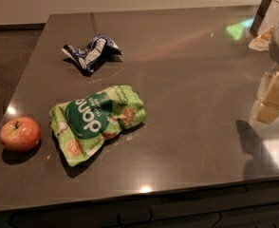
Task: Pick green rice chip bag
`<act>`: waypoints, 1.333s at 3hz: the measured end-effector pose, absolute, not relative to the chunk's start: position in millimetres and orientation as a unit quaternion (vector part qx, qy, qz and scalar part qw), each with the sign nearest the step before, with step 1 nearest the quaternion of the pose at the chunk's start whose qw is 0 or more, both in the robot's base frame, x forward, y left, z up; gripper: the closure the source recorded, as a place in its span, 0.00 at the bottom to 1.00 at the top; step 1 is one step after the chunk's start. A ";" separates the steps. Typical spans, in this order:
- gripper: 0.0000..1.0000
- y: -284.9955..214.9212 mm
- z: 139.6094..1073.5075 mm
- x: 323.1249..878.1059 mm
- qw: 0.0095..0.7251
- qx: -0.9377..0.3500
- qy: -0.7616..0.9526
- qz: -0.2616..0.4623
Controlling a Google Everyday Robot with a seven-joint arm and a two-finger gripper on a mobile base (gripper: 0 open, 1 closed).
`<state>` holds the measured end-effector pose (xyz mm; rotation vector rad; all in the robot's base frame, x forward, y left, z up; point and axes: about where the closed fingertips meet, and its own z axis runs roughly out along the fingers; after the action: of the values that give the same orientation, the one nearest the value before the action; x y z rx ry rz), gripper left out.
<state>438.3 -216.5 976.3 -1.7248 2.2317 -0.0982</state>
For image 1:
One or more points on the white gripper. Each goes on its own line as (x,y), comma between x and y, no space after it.
(261,43)

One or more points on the crumpled blue white wrapper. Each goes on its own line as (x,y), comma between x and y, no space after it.
(87,57)

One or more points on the red apple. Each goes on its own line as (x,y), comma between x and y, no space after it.
(20,135)

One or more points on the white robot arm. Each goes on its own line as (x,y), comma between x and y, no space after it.
(265,29)

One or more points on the green rice chip bag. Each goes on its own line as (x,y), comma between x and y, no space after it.
(82,126)

